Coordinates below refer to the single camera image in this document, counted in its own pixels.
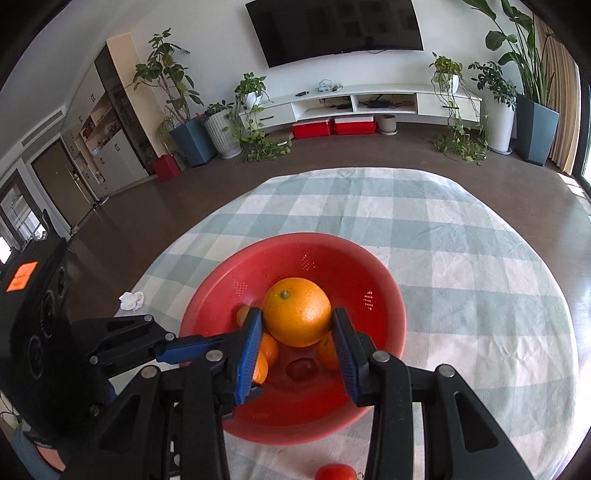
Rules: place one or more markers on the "black set-top box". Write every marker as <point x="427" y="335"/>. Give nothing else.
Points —
<point x="378" y="102"/>

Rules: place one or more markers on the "red storage box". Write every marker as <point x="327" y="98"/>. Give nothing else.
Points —
<point x="311" y="129"/>
<point x="353" y="125"/>

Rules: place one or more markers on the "small orange tangerine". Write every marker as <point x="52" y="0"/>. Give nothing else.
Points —
<point x="242" y="316"/>
<point x="271" y="348"/>
<point x="259" y="369"/>

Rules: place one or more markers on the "person's left forearm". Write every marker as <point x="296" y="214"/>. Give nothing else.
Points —
<point x="39" y="457"/>

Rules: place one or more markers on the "tall wooden display cabinet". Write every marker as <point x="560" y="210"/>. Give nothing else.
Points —
<point x="124" y="83"/>

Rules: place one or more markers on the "tree in blue square pot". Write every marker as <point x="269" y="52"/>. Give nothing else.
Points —
<point x="194" y="141"/>

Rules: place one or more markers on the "dark red grape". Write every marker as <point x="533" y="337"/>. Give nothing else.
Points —
<point x="302" y="369"/>

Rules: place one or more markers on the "red plastic colander bowl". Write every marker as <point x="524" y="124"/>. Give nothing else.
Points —
<point x="332" y="263"/>

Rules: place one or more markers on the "green white checked tablecloth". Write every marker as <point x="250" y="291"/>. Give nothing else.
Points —
<point x="438" y="258"/>

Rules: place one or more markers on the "brown wooden door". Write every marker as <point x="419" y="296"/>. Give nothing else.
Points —
<point x="60" y="184"/>

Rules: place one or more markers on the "red tomato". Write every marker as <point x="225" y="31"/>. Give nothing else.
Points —
<point x="334" y="473"/>

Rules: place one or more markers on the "large orange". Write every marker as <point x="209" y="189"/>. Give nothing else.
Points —
<point x="298" y="311"/>

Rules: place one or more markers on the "black flat television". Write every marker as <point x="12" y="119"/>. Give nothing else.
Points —
<point x="332" y="27"/>

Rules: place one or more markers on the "plant in grey-blue square pot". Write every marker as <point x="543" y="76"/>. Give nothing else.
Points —
<point x="535" y="129"/>

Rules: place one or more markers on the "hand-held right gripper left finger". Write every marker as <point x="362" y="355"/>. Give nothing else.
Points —
<point x="249" y="355"/>

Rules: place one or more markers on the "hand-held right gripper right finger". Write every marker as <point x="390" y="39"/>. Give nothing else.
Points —
<point x="344" y="355"/>

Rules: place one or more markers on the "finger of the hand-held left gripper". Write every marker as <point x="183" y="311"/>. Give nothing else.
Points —
<point x="113" y="390"/>
<point x="194" y="348"/>

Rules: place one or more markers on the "plant in white ribbed pot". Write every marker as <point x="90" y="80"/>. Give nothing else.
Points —
<point x="224" y="136"/>

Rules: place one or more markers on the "small red bin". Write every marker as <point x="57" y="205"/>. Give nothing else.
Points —
<point x="167" y="168"/>

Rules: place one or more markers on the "small beige empty pot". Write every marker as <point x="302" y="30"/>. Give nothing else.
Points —
<point x="386" y="123"/>

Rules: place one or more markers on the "beige curtain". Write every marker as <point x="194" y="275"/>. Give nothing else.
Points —
<point x="561" y="115"/>

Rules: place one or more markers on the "white low media cabinet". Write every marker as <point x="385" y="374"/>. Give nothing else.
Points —
<point x="277" y="110"/>

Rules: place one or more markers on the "schefflera in tall white pot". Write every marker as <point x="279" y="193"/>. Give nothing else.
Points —
<point x="501" y="124"/>

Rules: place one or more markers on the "trailing pothos in white pot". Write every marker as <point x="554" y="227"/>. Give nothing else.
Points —
<point x="251" y="99"/>
<point x="455" y="83"/>

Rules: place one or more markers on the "crumpled white tissue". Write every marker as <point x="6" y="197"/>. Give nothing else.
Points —
<point x="131" y="300"/>

